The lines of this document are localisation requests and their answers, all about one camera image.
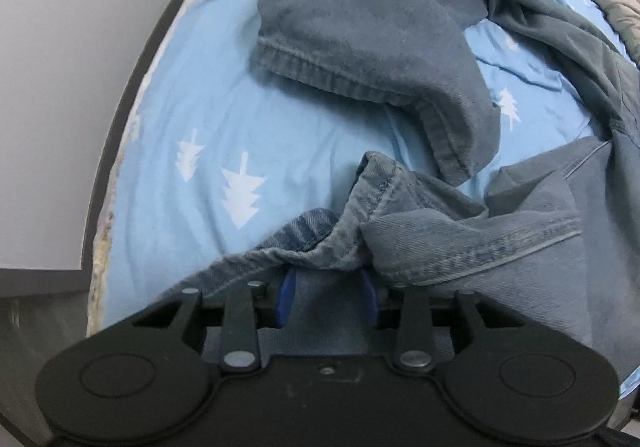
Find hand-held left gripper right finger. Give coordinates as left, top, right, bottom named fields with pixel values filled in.
left=359, top=270, right=527, bottom=371

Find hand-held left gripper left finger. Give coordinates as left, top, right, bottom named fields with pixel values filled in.
left=132, top=268, right=299, bottom=374

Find blue denim jeans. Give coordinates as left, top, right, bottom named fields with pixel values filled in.
left=186, top=0, right=640, bottom=388

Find blue tree-print bed sheet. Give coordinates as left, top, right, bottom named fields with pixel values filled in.
left=86, top=0, right=640, bottom=402

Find dark bed frame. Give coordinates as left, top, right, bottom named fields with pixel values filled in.
left=80, top=0, right=238, bottom=273

